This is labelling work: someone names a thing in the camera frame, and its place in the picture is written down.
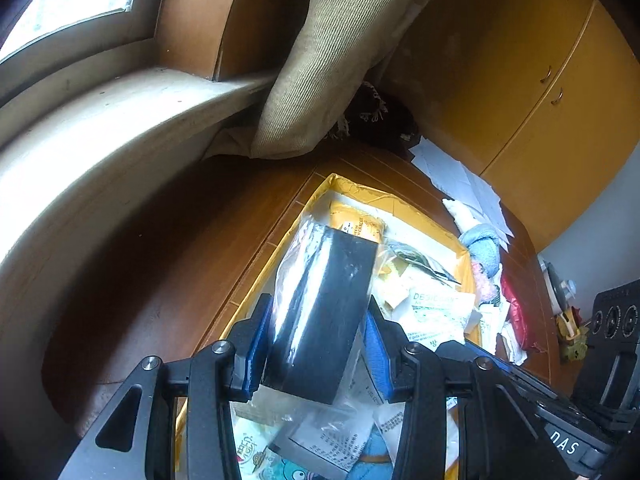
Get red foil bag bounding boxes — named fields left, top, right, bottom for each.
left=500, top=274, right=539, bottom=352

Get yellow sandwich cracker packet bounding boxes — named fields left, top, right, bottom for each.
left=329, top=200, right=386, bottom=244

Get cluttered side shelf items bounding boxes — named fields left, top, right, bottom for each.
left=538, top=257, right=588, bottom=362

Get pink plush toy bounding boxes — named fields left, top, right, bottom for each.
left=471, top=259, right=502, bottom=307

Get yellow cardboard box tray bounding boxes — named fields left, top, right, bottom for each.
left=171, top=173, right=484, bottom=480

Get white paper sheets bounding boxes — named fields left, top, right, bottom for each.
left=409, top=138, right=513, bottom=250

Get dark fringed cloth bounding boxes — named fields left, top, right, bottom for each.
left=328, top=81, right=420, bottom=157

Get yellow wooden cabinet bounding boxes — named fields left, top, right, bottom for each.
left=382, top=0, right=639, bottom=249

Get olive beige curtain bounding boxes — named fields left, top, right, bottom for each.
left=205, top=0, right=430, bottom=159

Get window with metal bars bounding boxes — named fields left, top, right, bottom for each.
left=1, top=0, right=160, bottom=104

